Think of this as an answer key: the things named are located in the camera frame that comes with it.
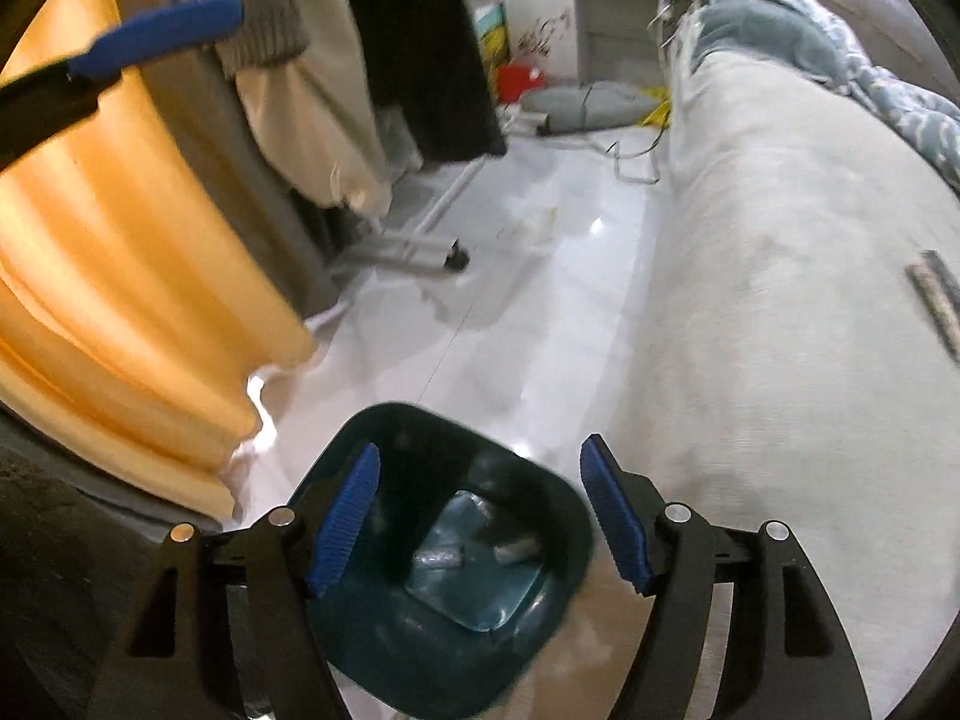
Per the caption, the yellow bag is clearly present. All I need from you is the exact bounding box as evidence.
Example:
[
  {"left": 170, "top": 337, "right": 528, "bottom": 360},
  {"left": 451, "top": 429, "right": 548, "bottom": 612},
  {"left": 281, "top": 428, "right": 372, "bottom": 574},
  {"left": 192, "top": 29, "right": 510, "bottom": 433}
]
[{"left": 637, "top": 86, "right": 672, "bottom": 128}]

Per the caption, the grey fleece bed blanket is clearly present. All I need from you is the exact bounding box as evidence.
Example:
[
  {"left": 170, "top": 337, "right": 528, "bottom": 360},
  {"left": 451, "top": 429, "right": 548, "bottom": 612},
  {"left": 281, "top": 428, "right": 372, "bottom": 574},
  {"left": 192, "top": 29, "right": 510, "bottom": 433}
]
[{"left": 615, "top": 49, "right": 960, "bottom": 720}]

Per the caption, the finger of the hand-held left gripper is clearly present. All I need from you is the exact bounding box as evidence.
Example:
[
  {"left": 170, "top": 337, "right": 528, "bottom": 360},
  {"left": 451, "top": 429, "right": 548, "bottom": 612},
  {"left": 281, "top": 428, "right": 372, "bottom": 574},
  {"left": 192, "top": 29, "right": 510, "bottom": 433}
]
[{"left": 0, "top": 0, "right": 246, "bottom": 170}]

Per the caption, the orange curtain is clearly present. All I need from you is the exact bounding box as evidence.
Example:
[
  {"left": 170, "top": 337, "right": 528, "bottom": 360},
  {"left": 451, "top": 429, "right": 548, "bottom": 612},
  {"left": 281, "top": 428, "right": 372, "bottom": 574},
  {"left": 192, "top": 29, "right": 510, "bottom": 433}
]
[{"left": 0, "top": 0, "right": 323, "bottom": 522}]

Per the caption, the white floor cable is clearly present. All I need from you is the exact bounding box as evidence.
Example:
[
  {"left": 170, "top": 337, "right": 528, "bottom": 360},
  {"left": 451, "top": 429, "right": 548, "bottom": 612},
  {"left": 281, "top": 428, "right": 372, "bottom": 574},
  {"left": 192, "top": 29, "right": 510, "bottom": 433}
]
[{"left": 611, "top": 120, "right": 668, "bottom": 185}]

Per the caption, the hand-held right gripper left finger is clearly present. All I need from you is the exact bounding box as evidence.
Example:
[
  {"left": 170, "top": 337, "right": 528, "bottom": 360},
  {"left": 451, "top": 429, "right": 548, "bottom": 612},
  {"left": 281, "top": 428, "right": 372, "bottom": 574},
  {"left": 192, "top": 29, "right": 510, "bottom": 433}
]
[{"left": 88, "top": 442, "right": 382, "bottom": 720}]

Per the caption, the dark flat strip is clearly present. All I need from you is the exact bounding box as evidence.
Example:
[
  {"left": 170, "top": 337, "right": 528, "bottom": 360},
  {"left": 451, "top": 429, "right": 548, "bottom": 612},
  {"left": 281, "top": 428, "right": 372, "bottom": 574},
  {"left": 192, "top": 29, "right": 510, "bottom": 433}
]
[{"left": 905, "top": 249, "right": 960, "bottom": 361}]

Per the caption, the dark teal trash bin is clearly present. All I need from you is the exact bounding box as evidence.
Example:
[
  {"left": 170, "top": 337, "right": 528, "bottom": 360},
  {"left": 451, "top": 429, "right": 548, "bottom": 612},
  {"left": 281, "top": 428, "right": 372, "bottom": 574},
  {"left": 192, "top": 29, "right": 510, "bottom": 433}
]
[{"left": 285, "top": 403, "right": 597, "bottom": 720}]

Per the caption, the black hanging garment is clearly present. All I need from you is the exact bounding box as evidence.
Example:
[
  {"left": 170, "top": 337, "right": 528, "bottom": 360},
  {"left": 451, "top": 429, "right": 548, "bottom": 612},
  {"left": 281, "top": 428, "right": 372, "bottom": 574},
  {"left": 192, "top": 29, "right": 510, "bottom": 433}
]
[{"left": 349, "top": 0, "right": 511, "bottom": 162}]

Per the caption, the blue-grey plush blanket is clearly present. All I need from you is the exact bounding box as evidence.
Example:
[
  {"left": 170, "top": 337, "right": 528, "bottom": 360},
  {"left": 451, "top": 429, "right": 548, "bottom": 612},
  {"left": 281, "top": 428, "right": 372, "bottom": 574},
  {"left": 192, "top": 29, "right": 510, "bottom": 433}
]
[{"left": 690, "top": 0, "right": 852, "bottom": 91}]

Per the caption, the blue patterned quilt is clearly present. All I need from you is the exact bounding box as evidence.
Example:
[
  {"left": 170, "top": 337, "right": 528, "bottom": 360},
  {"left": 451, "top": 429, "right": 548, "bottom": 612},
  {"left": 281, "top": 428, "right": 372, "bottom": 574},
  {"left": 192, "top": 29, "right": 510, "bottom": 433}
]
[{"left": 739, "top": 0, "right": 960, "bottom": 188}]

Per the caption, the red bag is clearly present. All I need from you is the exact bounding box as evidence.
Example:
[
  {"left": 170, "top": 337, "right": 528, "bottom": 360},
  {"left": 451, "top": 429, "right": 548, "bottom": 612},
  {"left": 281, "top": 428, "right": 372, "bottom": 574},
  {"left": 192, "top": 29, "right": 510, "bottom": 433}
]
[{"left": 495, "top": 64, "right": 548, "bottom": 106}]

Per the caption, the white clothes rack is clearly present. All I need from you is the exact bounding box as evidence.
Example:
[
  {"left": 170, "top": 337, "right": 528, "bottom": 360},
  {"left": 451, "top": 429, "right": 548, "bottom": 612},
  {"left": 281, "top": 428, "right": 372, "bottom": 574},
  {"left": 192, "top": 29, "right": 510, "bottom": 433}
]
[{"left": 330, "top": 157, "right": 473, "bottom": 275}]

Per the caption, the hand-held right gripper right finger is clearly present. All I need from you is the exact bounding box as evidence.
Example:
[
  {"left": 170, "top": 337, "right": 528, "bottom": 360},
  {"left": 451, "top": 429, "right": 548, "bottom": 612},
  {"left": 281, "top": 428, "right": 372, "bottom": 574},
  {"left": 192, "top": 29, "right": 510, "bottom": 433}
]
[{"left": 579, "top": 433, "right": 875, "bottom": 720}]

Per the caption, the cream coat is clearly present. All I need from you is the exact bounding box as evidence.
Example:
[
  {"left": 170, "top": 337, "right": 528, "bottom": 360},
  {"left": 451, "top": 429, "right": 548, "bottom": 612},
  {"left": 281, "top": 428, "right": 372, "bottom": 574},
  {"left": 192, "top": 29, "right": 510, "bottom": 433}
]
[{"left": 232, "top": 0, "right": 395, "bottom": 215}]

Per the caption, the grey floor pillow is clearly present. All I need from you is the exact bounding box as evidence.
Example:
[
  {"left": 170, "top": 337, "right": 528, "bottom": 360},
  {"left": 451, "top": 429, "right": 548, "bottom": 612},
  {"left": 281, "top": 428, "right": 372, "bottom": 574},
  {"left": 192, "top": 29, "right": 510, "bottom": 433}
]
[{"left": 521, "top": 82, "right": 653, "bottom": 132}]

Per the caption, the grey knit sweater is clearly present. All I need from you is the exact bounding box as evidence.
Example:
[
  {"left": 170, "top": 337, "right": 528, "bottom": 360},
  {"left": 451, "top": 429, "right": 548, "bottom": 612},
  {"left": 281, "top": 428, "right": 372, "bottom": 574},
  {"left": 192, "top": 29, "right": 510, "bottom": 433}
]
[{"left": 180, "top": 0, "right": 312, "bottom": 80}]

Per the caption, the white sheer curtain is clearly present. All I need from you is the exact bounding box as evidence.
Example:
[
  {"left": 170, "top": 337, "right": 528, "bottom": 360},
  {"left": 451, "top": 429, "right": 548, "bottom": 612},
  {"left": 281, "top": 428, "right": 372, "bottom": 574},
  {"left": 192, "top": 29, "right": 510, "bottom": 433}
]
[{"left": 225, "top": 371, "right": 284, "bottom": 522}]

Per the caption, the yellow picture box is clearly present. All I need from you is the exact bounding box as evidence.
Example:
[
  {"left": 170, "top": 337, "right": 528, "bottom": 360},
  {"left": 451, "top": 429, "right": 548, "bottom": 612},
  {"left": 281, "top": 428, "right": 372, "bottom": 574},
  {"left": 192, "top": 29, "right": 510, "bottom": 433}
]
[{"left": 476, "top": 4, "right": 515, "bottom": 72}]

